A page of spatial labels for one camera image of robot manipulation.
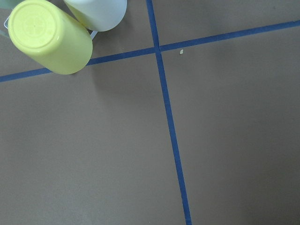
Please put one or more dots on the white upturned cup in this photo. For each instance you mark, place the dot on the white upturned cup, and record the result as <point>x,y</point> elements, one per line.
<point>98,15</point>

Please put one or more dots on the green upturned cup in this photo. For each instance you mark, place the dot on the green upturned cup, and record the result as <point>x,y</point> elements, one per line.
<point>9,4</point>

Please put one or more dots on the yellow upturned cup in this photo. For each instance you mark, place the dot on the yellow upturned cup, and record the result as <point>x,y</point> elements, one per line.
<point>49,36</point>

